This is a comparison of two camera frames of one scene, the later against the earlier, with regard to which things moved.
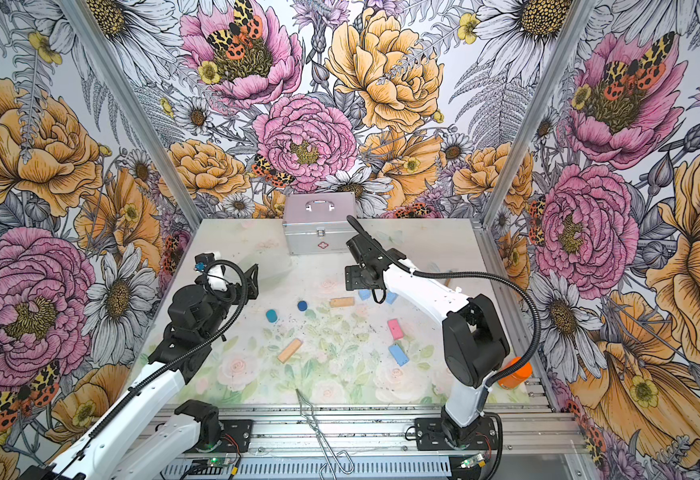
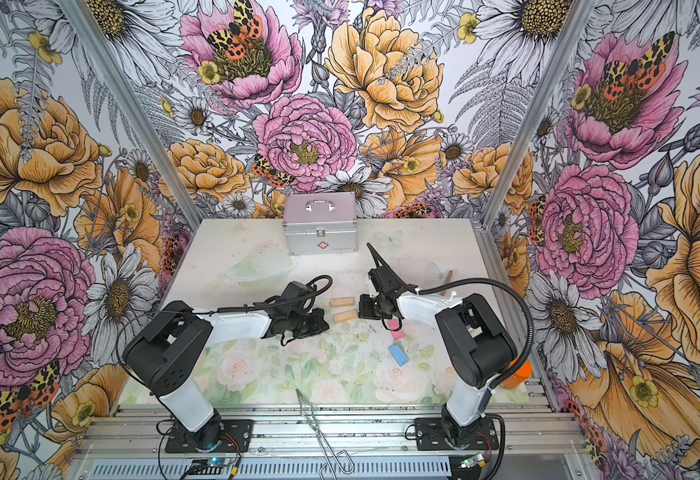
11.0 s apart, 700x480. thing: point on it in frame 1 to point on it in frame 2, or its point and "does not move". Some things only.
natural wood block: [289, 351] to [344, 316]
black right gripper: [352, 278] to [364, 311]
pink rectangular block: [395, 328] does not move
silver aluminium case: [317, 222] does not move
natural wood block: [341, 301] does not move
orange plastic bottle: [518, 377] does not move
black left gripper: [251, 286] to [319, 325]
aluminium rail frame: [490, 431] does not move
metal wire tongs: [341, 459] does not move
